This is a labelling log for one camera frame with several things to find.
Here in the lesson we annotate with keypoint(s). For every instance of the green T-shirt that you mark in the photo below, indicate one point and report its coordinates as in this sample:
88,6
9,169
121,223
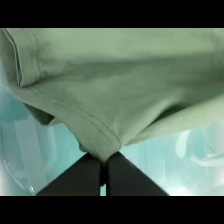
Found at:
110,80

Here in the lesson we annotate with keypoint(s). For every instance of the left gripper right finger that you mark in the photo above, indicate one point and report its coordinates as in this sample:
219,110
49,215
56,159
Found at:
128,180

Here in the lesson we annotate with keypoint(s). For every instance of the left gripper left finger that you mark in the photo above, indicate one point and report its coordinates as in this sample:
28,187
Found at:
81,178

